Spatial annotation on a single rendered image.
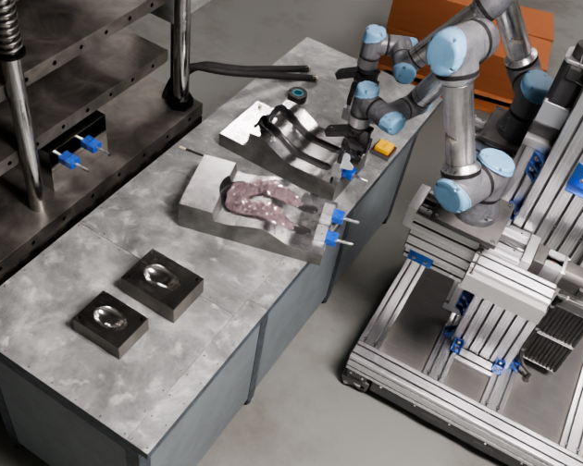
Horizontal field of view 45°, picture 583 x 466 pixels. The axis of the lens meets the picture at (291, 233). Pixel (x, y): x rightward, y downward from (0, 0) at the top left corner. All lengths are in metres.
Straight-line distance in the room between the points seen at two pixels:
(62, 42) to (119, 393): 1.08
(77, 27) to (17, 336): 0.98
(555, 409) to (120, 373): 1.75
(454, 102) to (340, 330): 1.49
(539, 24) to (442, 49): 3.01
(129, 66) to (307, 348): 1.39
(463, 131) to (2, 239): 1.47
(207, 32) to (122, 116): 2.06
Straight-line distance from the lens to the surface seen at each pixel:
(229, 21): 4.97
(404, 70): 2.45
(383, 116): 2.25
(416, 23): 4.41
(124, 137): 2.77
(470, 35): 1.98
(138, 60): 2.72
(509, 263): 2.37
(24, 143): 2.31
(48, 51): 2.33
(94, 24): 2.45
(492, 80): 4.56
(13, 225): 2.49
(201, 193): 2.38
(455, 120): 2.03
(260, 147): 2.60
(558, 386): 3.13
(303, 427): 2.93
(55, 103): 2.53
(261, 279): 2.29
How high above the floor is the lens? 2.59
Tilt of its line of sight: 47 degrees down
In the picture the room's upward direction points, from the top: 11 degrees clockwise
